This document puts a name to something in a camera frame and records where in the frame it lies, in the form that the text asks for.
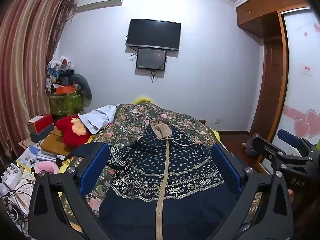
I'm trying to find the dark floral blanket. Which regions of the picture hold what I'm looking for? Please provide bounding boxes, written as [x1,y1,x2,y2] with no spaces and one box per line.
[59,102,263,240]

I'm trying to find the green patterned box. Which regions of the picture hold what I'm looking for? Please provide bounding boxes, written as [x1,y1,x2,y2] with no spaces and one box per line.
[49,91,83,115]

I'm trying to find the dark grey box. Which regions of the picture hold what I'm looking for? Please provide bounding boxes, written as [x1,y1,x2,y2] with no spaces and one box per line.
[29,124,55,143]

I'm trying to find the white power strip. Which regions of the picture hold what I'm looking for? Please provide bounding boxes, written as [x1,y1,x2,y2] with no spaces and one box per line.
[1,162,23,188]

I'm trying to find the orange box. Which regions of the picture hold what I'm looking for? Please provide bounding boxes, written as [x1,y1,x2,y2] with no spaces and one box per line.
[55,86,76,95]

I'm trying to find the red plush toy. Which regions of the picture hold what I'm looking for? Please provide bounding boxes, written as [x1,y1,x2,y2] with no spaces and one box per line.
[55,115,93,147]

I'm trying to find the pile of household clutter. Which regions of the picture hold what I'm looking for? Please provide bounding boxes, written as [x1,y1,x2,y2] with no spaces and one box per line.
[46,55,75,90]

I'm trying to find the grey bag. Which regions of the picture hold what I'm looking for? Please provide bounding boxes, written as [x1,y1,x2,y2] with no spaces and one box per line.
[245,132,263,158]

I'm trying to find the red box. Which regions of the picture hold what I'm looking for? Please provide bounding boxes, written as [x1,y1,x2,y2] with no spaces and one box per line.
[27,114,53,133]

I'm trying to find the grey neck pillow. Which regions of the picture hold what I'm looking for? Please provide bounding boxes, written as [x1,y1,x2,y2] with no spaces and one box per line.
[69,74,92,108]

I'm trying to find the navy patterned hooded jacket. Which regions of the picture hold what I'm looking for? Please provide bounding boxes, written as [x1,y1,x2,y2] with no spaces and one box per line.
[56,119,253,240]

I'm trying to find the striped brown curtain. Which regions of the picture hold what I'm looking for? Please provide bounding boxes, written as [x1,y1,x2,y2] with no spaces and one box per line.
[0,0,75,160]

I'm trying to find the yellow pillow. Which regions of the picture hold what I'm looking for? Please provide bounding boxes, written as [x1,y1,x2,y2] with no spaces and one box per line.
[132,95,154,105]

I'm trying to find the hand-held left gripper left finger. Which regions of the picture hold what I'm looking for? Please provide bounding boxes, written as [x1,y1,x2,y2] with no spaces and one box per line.
[27,143,111,240]

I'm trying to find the black television cable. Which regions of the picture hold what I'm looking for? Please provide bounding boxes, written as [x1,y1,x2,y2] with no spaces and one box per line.
[125,36,138,61]

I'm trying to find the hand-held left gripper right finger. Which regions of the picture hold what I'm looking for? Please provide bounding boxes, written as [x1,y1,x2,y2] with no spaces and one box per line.
[207,143,295,240]

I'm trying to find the white cloth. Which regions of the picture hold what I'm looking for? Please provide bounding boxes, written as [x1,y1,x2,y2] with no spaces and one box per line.
[77,104,118,134]

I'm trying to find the large black wall television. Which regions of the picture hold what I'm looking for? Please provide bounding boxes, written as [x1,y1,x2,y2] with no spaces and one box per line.
[126,19,181,51]

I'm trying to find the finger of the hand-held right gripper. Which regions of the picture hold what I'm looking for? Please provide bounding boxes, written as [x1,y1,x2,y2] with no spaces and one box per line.
[251,134,313,167]
[277,129,318,156]

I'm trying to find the pink cushion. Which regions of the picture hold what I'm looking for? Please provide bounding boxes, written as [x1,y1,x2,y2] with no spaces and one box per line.
[34,161,58,175]

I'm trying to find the small black wall monitor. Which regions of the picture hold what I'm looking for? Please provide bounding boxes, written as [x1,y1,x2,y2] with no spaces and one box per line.
[136,48,167,71]

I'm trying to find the wooden wardrobe cabinet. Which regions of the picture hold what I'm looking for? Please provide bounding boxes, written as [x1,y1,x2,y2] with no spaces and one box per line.
[236,0,310,39]

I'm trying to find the brown wooden board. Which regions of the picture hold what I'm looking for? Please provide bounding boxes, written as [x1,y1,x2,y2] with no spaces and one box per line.
[40,127,73,157]

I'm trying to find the stack of printed booklets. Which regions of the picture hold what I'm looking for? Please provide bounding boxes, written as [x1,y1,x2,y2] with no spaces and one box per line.
[16,145,57,167]

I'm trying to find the white air conditioner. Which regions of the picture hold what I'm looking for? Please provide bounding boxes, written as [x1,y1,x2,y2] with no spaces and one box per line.
[75,0,125,12]

